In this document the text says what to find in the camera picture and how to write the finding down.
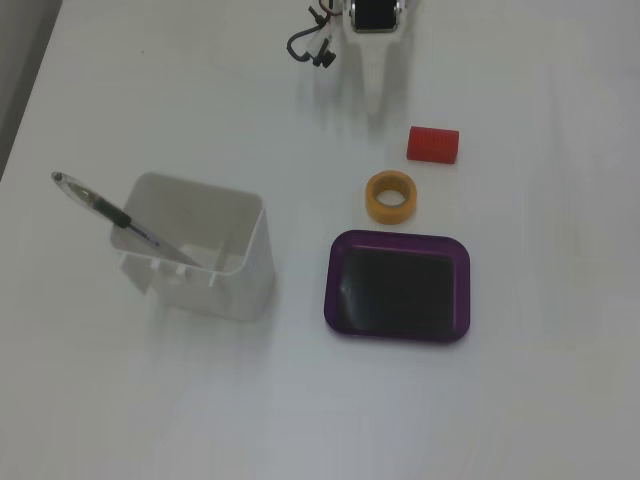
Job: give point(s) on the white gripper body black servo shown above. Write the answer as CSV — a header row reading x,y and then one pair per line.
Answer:
x,y
376,37

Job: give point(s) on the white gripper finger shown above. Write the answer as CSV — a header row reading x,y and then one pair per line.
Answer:
x,y
374,75

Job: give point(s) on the red cube block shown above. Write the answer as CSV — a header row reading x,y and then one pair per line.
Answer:
x,y
432,145

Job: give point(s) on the yellow tape roll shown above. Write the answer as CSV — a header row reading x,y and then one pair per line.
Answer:
x,y
372,201

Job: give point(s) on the purple metal tray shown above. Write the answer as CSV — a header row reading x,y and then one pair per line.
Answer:
x,y
400,290

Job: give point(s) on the white plastic container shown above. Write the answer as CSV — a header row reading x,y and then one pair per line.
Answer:
x,y
250,282

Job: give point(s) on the black clear ballpoint pen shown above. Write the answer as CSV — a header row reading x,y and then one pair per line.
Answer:
x,y
112,214

